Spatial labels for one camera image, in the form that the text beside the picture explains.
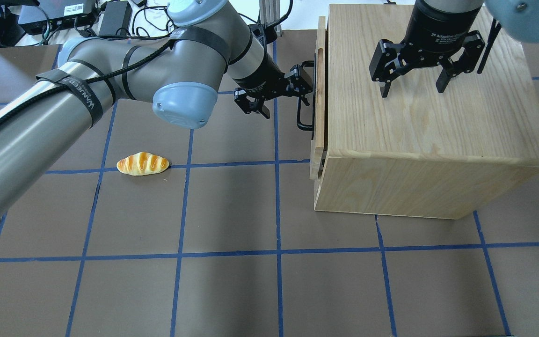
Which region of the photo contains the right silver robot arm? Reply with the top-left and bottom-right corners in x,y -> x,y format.
369,0 -> 539,98

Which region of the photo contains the black electronics box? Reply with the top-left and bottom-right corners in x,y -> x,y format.
18,0 -> 99,36

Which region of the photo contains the toy bread roll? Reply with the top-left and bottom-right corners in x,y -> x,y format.
116,152 -> 170,176

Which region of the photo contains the light wooden drawer cabinet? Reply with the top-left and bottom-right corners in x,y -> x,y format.
314,4 -> 539,219

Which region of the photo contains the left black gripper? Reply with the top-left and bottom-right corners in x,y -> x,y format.
234,59 -> 314,119

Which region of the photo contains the aluminium frame post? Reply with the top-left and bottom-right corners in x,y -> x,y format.
258,0 -> 282,25

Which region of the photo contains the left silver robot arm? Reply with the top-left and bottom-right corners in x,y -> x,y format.
0,0 -> 314,222

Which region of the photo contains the black power adapter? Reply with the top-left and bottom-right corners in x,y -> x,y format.
98,0 -> 132,37

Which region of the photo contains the black metal drawer handle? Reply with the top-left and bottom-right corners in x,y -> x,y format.
297,60 -> 316,135

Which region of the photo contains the wooden drawer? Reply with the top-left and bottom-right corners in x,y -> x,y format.
310,16 -> 328,181

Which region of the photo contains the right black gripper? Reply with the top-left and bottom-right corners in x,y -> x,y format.
369,14 -> 485,98

